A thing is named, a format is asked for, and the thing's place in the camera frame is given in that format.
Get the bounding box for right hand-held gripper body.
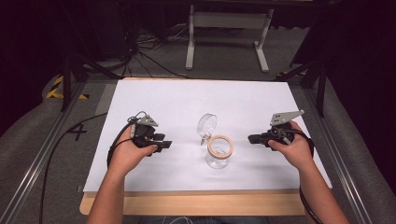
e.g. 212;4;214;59
262;109;306;152

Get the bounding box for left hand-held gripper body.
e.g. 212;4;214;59
127;111;161;149

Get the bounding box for person's right hand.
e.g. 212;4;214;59
267;119;315;173

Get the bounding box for person's left hand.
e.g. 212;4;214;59
107;125;159;179

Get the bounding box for clear glass jar hinged lid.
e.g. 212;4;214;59
196;113;234;170

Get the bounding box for white table sheet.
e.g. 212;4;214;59
82;78;333;193

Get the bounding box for black tripod stand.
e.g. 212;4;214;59
59;46;123;112
273;54;329;119

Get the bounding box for yellow black hazard tape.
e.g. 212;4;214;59
46;75;91;101

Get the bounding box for aluminium floor rail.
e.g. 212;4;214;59
303;87;375;224
0;81;88;224

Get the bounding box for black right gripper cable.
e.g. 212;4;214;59
292;129;325;224

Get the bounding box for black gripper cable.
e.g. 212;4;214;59
38;112;138;224
292;129;325;224

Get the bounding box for black floor cables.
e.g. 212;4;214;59
122;24;194;80

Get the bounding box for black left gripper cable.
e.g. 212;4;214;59
38;112;138;224

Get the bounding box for white metal stand frame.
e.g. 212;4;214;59
185;4;276;74

